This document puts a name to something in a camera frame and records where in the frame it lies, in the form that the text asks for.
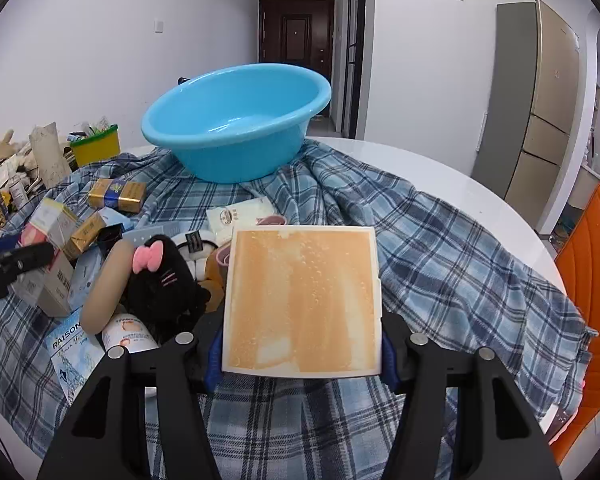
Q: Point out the gold blue cigarette box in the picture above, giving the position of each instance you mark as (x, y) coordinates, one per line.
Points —
(117, 195)

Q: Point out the white barcode box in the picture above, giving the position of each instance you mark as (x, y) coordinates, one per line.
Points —
(50, 287)

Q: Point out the white pouch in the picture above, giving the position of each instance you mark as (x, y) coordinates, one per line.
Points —
(230, 217)

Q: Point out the white box pink print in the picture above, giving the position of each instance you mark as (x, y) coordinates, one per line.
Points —
(55, 220)

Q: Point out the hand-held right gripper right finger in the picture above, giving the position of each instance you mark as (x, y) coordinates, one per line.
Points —
(390, 360)

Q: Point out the white fluffy item black tag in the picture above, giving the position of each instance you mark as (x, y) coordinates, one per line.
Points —
(202, 255)

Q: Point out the yellow container green rim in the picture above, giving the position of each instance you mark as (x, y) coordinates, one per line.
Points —
(97, 150)

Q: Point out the brown round item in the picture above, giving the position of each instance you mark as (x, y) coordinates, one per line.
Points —
(214, 285)

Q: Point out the white tube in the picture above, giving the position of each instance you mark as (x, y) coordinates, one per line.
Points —
(17, 192)

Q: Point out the small black box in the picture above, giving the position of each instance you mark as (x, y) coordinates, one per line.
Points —
(111, 239)

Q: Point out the pink container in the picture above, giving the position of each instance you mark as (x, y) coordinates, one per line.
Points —
(271, 220)

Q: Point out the blue white mask packet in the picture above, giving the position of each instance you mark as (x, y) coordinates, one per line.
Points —
(70, 360)

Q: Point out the pink rimmed item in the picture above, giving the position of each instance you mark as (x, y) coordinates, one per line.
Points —
(223, 255)

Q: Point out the white jar peach label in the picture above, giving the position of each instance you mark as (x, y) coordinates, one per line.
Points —
(130, 335)

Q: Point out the black plush cat pink bow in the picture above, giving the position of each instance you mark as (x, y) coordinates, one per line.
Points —
(162, 290)

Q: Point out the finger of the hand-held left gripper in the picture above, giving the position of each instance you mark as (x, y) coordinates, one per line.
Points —
(25, 259)
(0, 246)

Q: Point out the blue plastic basin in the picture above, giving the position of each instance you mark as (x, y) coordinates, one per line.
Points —
(220, 145)

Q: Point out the grey beige cabinet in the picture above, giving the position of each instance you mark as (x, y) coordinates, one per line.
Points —
(535, 110)

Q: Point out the light blue packet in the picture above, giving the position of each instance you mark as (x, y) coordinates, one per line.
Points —
(115, 217)

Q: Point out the beige plush toy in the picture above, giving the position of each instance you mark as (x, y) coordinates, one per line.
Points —
(5, 145)

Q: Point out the blue white blister card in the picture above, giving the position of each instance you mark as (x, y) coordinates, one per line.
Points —
(145, 234)

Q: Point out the black framed glass door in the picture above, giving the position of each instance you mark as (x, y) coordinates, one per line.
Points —
(352, 50)

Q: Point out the dark brown door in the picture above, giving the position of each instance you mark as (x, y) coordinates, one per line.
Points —
(295, 35)

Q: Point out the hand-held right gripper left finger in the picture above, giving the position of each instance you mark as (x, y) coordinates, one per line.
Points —
(213, 360)

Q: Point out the white green wrapper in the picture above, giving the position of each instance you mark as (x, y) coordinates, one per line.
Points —
(92, 127)

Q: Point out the light blue pouch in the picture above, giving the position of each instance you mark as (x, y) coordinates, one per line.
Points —
(86, 272)

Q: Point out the beige paper bag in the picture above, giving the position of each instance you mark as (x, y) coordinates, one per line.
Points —
(50, 155)

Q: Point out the orange white packet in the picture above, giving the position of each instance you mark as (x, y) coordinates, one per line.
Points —
(300, 300)

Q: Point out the beige cylinder plush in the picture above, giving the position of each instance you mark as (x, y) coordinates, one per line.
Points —
(107, 290)

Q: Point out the orange chair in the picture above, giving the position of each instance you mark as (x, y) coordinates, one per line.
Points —
(595, 270)

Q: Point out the blue plaid cloth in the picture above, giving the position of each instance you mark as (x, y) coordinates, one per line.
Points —
(430, 260)

